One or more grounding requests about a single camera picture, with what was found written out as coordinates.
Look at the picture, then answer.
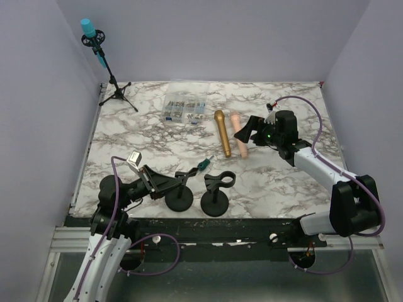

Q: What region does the clear screw organizer box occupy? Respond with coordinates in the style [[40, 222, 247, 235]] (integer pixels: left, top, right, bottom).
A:
[[161, 81, 210, 125]]

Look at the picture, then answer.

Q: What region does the black round-base mic stand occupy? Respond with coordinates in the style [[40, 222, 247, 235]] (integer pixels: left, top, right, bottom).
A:
[[200, 171, 236, 217]]

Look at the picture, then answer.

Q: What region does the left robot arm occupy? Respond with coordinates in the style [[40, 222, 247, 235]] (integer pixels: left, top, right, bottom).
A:
[[64, 165, 186, 301]]

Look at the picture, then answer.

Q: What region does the pink microphone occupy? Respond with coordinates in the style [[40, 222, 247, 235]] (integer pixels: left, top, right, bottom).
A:
[[229, 111, 249, 158]]

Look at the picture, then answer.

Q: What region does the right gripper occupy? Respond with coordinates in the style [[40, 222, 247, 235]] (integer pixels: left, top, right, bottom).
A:
[[235, 115, 283, 147]]

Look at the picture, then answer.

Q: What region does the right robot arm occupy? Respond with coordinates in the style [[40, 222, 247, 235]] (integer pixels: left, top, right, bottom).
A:
[[234, 110, 382, 247]]

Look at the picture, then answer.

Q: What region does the green handle screwdriver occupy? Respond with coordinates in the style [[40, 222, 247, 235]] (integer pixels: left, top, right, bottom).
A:
[[197, 155, 215, 172]]

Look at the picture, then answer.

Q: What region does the gold microphone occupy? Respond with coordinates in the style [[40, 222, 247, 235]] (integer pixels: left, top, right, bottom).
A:
[[214, 110, 231, 158]]

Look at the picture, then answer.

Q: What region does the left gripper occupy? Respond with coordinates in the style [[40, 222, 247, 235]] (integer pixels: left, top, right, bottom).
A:
[[119, 164, 182, 208]]

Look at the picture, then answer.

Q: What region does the blue microphone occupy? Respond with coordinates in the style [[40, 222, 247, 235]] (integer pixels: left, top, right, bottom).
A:
[[81, 18, 106, 68]]

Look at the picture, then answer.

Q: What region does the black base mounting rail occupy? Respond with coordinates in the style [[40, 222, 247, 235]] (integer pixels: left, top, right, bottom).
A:
[[64, 214, 350, 264]]

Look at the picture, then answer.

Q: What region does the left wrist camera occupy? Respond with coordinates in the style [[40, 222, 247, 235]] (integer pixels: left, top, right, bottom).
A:
[[126, 151, 142, 174]]

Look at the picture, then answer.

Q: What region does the black tripod mic stand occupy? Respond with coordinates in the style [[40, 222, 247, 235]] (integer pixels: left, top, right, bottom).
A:
[[81, 28, 139, 113]]

